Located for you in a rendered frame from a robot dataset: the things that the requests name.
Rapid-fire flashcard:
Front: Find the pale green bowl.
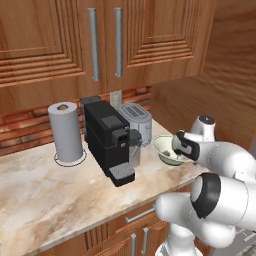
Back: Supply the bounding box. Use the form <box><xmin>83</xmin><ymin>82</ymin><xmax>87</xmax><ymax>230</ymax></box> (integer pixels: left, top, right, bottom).
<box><xmin>151</xmin><ymin>134</ymin><xmax>195</xmax><ymax>167</ymax></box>

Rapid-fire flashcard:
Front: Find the silver toaster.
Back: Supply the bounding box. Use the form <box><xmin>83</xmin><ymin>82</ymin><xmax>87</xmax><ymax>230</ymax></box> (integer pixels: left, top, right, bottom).
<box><xmin>118</xmin><ymin>102</ymin><xmax>154</xmax><ymax>148</ymax></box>

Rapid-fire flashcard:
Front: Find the black coffee machine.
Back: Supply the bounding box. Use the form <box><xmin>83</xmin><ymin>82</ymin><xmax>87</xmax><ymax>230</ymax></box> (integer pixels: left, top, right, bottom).
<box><xmin>79</xmin><ymin>95</ymin><xmax>143</xmax><ymax>188</ymax></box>

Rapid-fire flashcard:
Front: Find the grey paper towel roll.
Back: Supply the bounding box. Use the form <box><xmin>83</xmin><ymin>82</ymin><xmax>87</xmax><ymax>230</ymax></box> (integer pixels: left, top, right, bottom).
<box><xmin>47</xmin><ymin>101</ymin><xmax>84</xmax><ymax>164</ymax></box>

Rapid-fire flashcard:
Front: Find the wooden drawer front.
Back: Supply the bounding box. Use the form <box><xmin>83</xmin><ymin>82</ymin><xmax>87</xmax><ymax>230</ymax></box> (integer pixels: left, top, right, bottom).
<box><xmin>105</xmin><ymin>199</ymin><xmax>168</xmax><ymax>238</ymax></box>

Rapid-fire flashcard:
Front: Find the tall wooden side panel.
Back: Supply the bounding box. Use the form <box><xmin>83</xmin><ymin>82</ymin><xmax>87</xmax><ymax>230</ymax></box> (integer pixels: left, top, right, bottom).
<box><xmin>150</xmin><ymin>0</ymin><xmax>256</xmax><ymax>152</ymax></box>

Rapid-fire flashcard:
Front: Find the wooden base cupboard door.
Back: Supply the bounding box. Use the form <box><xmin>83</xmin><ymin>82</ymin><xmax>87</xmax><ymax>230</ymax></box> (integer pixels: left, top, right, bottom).
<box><xmin>139</xmin><ymin>219</ymin><xmax>172</xmax><ymax>256</ymax></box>
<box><xmin>81</xmin><ymin>229</ymin><xmax>141</xmax><ymax>256</ymax></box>

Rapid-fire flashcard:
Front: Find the grey metal appliance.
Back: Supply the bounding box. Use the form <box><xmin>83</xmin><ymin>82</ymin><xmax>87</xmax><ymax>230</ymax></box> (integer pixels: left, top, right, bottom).
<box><xmin>209</xmin><ymin>227</ymin><xmax>256</xmax><ymax>256</ymax></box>

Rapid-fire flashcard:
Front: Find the grey wall socket plate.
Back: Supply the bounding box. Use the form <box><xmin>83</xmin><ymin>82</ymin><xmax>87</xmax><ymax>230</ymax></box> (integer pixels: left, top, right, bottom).
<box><xmin>109</xmin><ymin>89</ymin><xmax>124</xmax><ymax>110</ymax></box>

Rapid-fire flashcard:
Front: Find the wire paper towel holder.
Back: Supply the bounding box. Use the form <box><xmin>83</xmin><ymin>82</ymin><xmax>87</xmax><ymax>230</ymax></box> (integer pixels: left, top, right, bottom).
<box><xmin>53</xmin><ymin>147</ymin><xmax>89</xmax><ymax>168</ymax></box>

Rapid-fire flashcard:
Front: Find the long silver cupboard handle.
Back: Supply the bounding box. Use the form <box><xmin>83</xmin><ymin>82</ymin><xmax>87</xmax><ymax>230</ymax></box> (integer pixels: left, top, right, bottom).
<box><xmin>87</xmin><ymin>7</ymin><xmax>101</xmax><ymax>82</ymax></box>
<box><xmin>113</xmin><ymin>6</ymin><xmax>125</xmax><ymax>79</ymax></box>

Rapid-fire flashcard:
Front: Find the silver drawer handle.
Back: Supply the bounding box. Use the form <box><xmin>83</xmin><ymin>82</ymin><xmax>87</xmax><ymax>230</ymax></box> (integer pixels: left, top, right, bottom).
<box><xmin>125</xmin><ymin>206</ymin><xmax>156</xmax><ymax>225</ymax></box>

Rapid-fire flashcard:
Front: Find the narrow wooden wall cupboard door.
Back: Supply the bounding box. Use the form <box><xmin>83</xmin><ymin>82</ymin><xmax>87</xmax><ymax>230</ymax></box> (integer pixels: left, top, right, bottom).
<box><xmin>103</xmin><ymin>0</ymin><xmax>217</xmax><ymax>93</ymax></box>

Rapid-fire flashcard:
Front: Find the short silver cupboard handle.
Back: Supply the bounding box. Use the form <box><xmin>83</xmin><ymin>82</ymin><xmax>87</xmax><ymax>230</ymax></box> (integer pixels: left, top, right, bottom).
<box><xmin>130</xmin><ymin>233</ymin><xmax>138</xmax><ymax>256</ymax></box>
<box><xmin>141</xmin><ymin>226</ymin><xmax>150</xmax><ymax>256</ymax></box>

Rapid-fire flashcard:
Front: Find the wide wooden wall cupboard door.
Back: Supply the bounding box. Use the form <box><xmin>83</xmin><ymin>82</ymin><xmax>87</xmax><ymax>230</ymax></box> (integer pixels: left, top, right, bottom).
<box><xmin>0</xmin><ymin>0</ymin><xmax>107</xmax><ymax>114</ymax></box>

